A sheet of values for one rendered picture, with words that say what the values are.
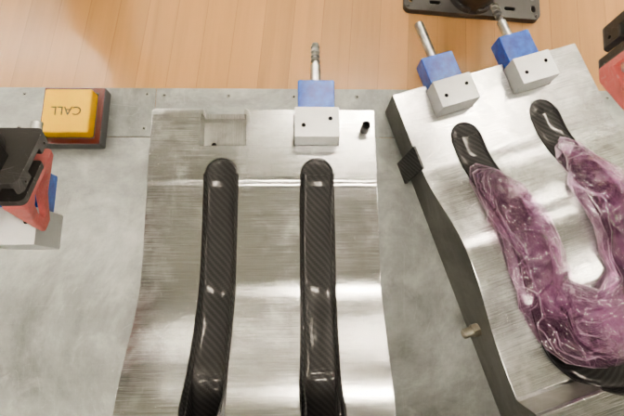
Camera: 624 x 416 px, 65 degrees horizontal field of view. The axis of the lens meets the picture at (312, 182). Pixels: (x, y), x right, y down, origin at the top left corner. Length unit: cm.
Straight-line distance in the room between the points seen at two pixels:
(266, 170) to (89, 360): 31
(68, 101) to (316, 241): 37
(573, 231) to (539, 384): 17
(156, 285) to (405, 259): 30
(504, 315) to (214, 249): 32
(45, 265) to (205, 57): 34
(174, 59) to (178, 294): 34
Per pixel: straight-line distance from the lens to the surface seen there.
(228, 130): 61
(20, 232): 54
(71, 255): 69
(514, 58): 68
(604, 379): 65
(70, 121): 69
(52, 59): 79
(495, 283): 57
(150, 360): 53
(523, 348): 60
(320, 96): 57
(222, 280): 55
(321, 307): 54
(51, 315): 69
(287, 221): 55
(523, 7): 82
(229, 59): 72
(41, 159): 50
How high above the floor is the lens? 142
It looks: 75 degrees down
